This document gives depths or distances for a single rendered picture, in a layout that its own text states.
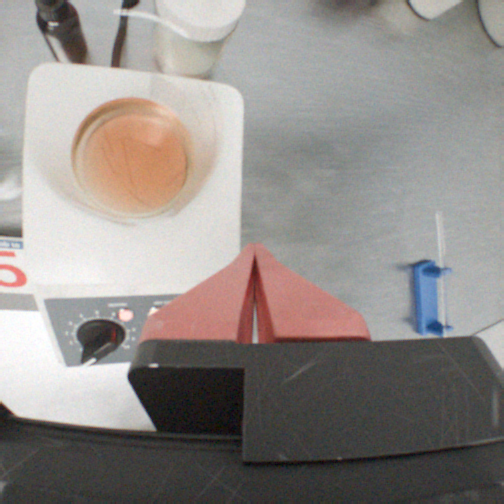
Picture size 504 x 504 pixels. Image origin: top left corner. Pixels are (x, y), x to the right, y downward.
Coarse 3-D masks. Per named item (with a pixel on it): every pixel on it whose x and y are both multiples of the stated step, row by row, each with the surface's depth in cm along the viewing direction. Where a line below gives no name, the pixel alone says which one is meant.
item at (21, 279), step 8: (0, 248) 17; (0, 256) 17; (8, 256) 18; (16, 256) 18; (0, 264) 18; (8, 264) 18; (16, 264) 18; (0, 272) 18; (8, 272) 18; (16, 272) 19; (24, 272) 19; (0, 280) 19; (8, 280) 19; (16, 280) 19; (24, 280) 19; (16, 288) 20; (24, 288) 20
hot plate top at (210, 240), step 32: (32, 192) 13; (224, 192) 17; (32, 224) 13; (64, 224) 14; (96, 224) 15; (192, 224) 16; (224, 224) 17; (32, 256) 14; (64, 256) 14; (96, 256) 15; (128, 256) 15; (160, 256) 16; (192, 256) 17; (224, 256) 17
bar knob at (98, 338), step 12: (84, 324) 18; (96, 324) 18; (108, 324) 18; (84, 336) 18; (96, 336) 18; (108, 336) 17; (120, 336) 19; (84, 348) 18; (96, 348) 17; (108, 348) 17; (84, 360) 17; (96, 360) 18
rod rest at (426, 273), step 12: (420, 264) 35; (432, 264) 35; (420, 276) 35; (432, 276) 33; (420, 288) 35; (432, 288) 36; (420, 300) 35; (432, 300) 36; (420, 312) 36; (432, 312) 36; (420, 324) 36; (432, 324) 36
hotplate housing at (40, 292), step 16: (32, 288) 16; (48, 288) 16; (64, 288) 16; (80, 288) 16; (96, 288) 17; (112, 288) 17; (128, 288) 17; (144, 288) 18; (160, 288) 18; (176, 288) 18; (48, 320) 17; (48, 336) 18
